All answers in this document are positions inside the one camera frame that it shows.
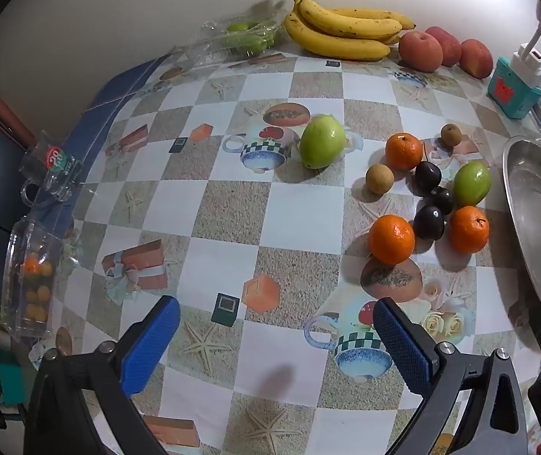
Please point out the clear plastic clamshell box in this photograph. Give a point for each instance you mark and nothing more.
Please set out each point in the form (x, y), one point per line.
(204, 47)

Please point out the teal plastic container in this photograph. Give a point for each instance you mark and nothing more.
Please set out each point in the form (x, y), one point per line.
(12, 381)

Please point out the teal box with red mark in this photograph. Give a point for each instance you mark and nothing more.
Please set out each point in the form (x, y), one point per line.
(509, 87)

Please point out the red apple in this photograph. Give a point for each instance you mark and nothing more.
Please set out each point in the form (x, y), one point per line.
(478, 59)
(419, 52)
(448, 45)

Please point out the dark cherry with long stem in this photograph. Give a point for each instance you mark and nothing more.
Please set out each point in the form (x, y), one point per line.
(427, 176)

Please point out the checkered printed tablecloth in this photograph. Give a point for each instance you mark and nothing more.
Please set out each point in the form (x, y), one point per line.
(232, 208)

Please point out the metal bowl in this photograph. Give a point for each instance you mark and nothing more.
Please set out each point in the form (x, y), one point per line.
(540, 218)

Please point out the brown longan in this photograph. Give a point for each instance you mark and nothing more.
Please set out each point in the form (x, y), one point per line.
(451, 135)
(379, 179)

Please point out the yellow banana bunch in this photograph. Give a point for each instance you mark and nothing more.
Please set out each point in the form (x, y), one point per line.
(337, 45)

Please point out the small green jujube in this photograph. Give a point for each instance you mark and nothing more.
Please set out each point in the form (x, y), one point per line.
(472, 184)

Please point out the orange mandarin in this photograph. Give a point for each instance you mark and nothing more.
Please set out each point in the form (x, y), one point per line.
(469, 229)
(391, 240)
(403, 151)

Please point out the glass mug with round label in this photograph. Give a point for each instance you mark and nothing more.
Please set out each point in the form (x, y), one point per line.
(52, 166)

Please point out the clear plastic tub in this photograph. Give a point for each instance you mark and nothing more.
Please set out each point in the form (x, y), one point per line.
(24, 241)

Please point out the pile of small kumquats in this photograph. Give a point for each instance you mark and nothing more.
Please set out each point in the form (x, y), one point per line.
(36, 289)

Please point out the large green guava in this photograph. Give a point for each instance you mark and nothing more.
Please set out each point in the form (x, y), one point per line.
(322, 142)

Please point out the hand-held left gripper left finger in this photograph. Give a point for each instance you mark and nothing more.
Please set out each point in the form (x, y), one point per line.
(149, 343)

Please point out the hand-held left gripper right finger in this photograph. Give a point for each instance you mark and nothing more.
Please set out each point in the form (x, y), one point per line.
(400, 346)

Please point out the pile of green jujubes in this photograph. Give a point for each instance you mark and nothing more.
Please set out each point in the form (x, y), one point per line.
(247, 38)

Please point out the white charger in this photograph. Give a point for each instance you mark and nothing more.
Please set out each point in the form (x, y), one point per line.
(531, 68)

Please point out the brown wooden chair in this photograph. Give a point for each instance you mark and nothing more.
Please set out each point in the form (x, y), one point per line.
(12, 121)

